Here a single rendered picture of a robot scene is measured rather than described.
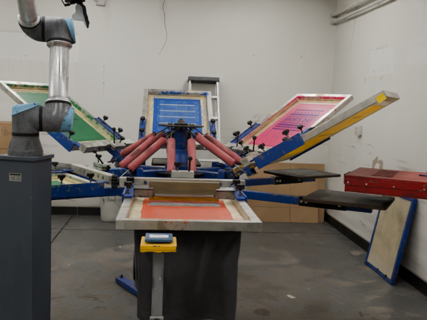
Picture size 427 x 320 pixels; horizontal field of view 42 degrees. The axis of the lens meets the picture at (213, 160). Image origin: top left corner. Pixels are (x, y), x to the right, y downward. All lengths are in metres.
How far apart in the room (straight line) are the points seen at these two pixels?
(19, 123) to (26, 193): 0.31
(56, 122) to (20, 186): 0.32
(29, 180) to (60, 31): 0.69
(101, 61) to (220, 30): 1.50
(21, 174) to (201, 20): 4.77
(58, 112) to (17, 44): 4.64
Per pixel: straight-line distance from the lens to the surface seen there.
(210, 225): 2.23
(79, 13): 2.24
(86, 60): 6.97
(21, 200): 2.55
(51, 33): 2.67
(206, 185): 2.80
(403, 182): 2.99
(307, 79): 7.13
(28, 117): 2.54
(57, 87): 2.58
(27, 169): 2.51
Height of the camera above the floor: 1.47
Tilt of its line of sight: 6 degrees down
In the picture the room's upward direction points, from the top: 2 degrees clockwise
